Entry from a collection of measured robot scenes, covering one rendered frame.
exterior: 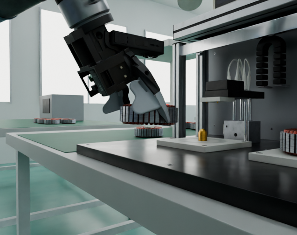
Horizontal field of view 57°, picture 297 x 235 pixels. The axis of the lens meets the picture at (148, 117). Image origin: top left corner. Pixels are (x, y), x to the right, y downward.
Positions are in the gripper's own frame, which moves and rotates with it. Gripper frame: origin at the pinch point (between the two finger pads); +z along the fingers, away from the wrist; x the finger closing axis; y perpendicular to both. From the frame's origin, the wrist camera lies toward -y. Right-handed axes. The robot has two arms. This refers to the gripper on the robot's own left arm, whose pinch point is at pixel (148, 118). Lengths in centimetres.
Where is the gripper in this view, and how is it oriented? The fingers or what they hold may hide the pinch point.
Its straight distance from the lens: 52.6
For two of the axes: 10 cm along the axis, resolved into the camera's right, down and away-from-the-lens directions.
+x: 5.8, 0.2, -8.1
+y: -7.0, 5.1, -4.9
